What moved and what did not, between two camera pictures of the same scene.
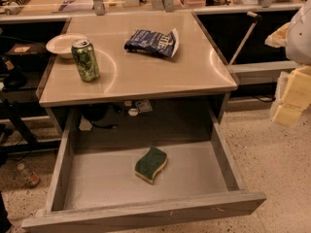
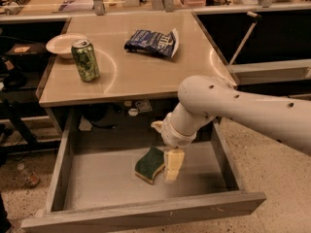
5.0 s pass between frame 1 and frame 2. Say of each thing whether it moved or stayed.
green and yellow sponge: stayed
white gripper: moved
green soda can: stayed
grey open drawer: stayed
